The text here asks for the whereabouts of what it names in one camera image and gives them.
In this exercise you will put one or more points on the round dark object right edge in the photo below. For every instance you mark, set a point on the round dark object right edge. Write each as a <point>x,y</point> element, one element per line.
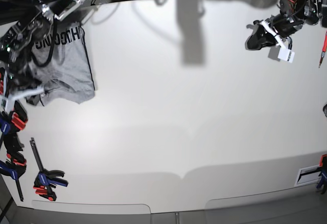
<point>325,110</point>

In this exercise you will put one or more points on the blue bar clamp on table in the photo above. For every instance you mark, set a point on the blue bar clamp on table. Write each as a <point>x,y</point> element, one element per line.
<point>45,180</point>

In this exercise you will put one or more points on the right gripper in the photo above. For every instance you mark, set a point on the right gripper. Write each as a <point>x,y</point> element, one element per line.
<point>20,78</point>

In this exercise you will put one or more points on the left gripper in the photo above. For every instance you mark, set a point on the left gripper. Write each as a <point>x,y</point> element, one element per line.
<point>280,24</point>

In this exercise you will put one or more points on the red black clamp top left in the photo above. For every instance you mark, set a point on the red black clamp top left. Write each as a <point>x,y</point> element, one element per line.
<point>4,82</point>

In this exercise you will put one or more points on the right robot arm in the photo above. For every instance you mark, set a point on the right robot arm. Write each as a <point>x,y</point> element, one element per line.
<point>44,56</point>

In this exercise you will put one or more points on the blue clamp right edge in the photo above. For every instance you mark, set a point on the blue clamp right edge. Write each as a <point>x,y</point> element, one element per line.
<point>322,183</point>

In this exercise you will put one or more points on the blue clamp lower left edge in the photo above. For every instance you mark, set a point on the blue clamp lower left edge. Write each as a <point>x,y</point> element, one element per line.
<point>15,165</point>

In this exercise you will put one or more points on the grey T-shirt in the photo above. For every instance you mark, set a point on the grey T-shirt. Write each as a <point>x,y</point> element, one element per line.
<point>68,75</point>

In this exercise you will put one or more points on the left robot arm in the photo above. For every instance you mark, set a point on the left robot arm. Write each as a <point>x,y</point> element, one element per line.
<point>293,14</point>

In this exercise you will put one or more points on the dark device right top edge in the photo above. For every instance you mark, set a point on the dark device right top edge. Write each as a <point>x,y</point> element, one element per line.
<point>323,19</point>

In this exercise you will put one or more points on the blue red clamp left edge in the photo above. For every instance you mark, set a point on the blue red clamp left edge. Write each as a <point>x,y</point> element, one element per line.
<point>14,121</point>

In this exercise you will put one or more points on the red handled screwdriver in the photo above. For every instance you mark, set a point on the red handled screwdriver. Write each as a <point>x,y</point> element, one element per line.
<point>323,52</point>

